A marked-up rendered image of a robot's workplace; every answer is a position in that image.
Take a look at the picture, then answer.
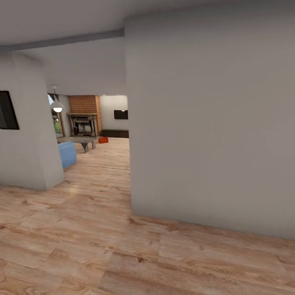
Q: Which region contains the storage box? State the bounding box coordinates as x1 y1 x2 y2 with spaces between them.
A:
98 137 109 144

